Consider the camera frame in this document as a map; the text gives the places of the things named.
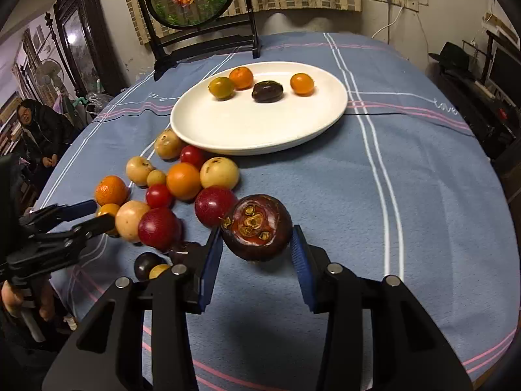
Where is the smooth orange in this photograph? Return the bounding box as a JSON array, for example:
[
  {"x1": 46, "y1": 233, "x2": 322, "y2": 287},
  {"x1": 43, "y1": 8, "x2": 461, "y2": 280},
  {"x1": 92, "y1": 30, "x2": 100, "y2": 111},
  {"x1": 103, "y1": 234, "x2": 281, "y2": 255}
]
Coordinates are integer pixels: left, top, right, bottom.
[{"x1": 166, "y1": 162, "x2": 202, "y2": 201}]

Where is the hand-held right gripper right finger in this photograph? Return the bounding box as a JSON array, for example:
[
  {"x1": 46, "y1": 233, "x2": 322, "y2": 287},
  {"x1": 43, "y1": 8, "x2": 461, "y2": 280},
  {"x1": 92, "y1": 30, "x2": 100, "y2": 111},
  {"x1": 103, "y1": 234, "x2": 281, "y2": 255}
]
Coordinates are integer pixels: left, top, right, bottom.
[{"x1": 291, "y1": 225, "x2": 473, "y2": 391}]

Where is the white oval plate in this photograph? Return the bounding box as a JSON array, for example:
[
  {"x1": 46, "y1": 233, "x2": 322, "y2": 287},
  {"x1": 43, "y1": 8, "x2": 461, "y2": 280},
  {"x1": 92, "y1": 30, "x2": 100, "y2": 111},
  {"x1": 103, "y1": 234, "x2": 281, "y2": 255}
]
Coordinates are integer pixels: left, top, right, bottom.
[{"x1": 170, "y1": 61, "x2": 348, "y2": 156}]

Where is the orange tangerine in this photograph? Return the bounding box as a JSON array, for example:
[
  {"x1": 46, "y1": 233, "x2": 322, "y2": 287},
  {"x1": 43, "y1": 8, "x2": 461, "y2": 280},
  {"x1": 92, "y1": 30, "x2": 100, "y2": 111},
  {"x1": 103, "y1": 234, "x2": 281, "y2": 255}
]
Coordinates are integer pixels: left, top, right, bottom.
[
  {"x1": 95, "y1": 175, "x2": 129, "y2": 206},
  {"x1": 290, "y1": 73, "x2": 316, "y2": 97},
  {"x1": 229, "y1": 67, "x2": 254, "y2": 90}
]

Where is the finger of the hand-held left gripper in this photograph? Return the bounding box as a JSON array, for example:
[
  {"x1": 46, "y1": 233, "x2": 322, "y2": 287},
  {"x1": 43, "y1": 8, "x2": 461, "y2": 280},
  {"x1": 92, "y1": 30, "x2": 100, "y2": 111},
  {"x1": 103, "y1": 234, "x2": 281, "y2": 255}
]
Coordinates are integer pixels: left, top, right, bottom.
[
  {"x1": 36, "y1": 213, "x2": 116, "y2": 253},
  {"x1": 20, "y1": 199, "x2": 98, "y2": 229}
]

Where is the clear plastic bag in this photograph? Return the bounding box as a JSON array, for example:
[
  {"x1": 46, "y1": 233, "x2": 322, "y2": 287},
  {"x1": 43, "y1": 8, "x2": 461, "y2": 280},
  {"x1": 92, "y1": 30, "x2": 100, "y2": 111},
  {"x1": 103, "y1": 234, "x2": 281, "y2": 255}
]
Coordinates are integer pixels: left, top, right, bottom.
[{"x1": 83, "y1": 92, "x2": 117, "y2": 115}]

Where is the electric fan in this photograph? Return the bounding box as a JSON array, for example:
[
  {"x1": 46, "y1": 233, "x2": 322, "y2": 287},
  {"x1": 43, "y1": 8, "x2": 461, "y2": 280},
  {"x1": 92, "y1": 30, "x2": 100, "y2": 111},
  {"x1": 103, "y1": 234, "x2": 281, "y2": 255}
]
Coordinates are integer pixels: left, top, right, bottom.
[{"x1": 35, "y1": 59, "x2": 63, "y2": 90}]

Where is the white cable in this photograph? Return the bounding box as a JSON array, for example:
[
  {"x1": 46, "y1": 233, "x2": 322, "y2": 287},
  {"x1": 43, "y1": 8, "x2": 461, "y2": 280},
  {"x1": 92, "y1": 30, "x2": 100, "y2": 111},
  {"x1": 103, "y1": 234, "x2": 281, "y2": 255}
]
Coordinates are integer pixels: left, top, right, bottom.
[{"x1": 371, "y1": 4, "x2": 408, "y2": 40}]

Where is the blue striped tablecloth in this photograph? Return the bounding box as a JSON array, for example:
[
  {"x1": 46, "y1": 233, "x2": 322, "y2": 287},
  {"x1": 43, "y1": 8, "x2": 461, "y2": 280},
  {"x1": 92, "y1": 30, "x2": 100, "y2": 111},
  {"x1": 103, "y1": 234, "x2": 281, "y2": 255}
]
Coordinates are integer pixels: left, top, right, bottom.
[{"x1": 35, "y1": 32, "x2": 515, "y2": 391}]

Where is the red plum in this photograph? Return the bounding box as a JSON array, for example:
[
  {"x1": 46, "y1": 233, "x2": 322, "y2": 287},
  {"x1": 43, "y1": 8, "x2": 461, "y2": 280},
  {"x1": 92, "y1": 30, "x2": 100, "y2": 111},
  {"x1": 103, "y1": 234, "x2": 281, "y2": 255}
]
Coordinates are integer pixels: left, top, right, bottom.
[
  {"x1": 137, "y1": 208, "x2": 182, "y2": 251},
  {"x1": 194, "y1": 186, "x2": 238, "y2": 229}
]

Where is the green-orange tangerine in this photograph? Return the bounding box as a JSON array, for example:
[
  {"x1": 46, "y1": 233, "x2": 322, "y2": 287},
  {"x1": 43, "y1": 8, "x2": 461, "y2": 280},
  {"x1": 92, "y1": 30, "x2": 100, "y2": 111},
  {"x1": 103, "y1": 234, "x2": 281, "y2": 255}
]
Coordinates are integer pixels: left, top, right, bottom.
[{"x1": 208, "y1": 77, "x2": 236, "y2": 100}]

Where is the dark purple mangosteen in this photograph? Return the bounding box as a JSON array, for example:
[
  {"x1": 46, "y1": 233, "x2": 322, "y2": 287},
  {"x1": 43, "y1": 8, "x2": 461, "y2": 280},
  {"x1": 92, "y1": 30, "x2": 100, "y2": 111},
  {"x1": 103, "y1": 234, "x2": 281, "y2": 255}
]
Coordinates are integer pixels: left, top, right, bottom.
[{"x1": 220, "y1": 194, "x2": 294, "y2": 262}]

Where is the thin black cable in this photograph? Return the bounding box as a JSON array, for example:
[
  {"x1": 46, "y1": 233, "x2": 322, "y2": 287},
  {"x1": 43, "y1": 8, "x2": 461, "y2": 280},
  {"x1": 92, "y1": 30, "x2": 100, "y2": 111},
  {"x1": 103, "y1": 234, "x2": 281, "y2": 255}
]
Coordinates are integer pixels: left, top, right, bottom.
[{"x1": 345, "y1": 108, "x2": 438, "y2": 117}]

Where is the black monitor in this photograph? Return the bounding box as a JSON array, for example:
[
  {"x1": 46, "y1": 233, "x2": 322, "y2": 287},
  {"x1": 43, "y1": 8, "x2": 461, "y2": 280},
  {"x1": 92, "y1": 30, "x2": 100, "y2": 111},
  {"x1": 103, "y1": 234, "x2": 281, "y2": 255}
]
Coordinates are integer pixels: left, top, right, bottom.
[{"x1": 486, "y1": 43, "x2": 521, "y2": 98}]

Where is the small dark purple fruit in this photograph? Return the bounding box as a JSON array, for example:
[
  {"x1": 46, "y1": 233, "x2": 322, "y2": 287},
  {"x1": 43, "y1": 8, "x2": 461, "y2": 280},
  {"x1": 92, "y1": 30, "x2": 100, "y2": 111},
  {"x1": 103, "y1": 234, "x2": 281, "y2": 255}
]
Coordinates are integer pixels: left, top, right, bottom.
[{"x1": 134, "y1": 252, "x2": 167, "y2": 282}]

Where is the person's left hand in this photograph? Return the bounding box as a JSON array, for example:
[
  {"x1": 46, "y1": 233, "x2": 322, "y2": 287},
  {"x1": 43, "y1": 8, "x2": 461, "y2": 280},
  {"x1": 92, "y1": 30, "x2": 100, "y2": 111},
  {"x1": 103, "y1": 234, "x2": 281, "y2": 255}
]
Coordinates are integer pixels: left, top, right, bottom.
[{"x1": 0, "y1": 282, "x2": 58, "y2": 323}]

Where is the dark wooden framed cabinet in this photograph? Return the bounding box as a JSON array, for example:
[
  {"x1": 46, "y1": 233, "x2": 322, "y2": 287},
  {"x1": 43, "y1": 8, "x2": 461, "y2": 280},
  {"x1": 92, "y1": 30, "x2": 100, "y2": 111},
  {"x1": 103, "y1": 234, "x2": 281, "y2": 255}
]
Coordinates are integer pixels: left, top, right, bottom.
[{"x1": 53, "y1": 0, "x2": 127, "y2": 96}]

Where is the tan round fruit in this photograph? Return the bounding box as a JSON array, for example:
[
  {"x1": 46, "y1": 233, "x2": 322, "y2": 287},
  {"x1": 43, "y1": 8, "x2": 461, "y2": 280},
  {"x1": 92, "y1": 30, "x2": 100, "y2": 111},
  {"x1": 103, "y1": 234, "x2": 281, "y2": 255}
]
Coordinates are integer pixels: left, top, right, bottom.
[
  {"x1": 154, "y1": 129, "x2": 186, "y2": 160},
  {"x1": 199, "y1": 157, "x2": 240, "y2": 190},
  {"x1": 125, "y1": 156, "x2": 155, "y2": 186},
  {"x1": 115, "y1": 200, "x2": 151, "y2": 242}
]

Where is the small red fruit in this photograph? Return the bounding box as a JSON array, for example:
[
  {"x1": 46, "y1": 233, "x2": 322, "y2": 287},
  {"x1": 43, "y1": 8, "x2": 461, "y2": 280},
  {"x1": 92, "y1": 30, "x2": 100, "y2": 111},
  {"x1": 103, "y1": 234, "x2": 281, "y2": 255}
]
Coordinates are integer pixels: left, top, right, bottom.
[
  {"x1": 180, "y1": 145, "x2": 206, "y2": 169},
  {"x1": 146, "y1": 183, "x2": 176, "y2": 209}
]

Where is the dark brown oval fruit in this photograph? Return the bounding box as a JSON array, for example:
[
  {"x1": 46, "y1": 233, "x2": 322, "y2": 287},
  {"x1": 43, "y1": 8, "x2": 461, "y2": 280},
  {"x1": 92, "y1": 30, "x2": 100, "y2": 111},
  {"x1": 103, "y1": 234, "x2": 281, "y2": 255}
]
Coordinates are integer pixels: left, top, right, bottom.
[{"x1": 251, "y1": 80, "x2": 283, "y2": 103}]

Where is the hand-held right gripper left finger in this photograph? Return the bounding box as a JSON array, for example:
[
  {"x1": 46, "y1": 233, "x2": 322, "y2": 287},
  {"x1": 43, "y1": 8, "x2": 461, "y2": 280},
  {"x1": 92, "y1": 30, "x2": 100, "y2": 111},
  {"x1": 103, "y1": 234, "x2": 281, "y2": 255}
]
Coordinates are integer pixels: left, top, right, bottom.
[{"x1": 43, "y1": 226, "x2": 224, "y2": 391}]

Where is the small orange kumquat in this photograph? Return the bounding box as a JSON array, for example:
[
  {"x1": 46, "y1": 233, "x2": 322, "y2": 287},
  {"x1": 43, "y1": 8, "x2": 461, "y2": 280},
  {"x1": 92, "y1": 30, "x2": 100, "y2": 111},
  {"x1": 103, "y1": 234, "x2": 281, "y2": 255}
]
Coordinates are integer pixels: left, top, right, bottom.
[{"x1": 96, "y1": 203, "x2": 121, "y2": 237}]

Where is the black hat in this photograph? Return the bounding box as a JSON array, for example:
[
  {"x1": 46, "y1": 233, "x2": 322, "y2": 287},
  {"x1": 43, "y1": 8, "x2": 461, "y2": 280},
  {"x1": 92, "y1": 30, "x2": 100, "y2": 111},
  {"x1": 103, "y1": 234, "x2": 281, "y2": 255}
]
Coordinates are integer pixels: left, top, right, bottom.
[{"x1": 428, "y1": 41, "x2": 475, "y2": 75}]

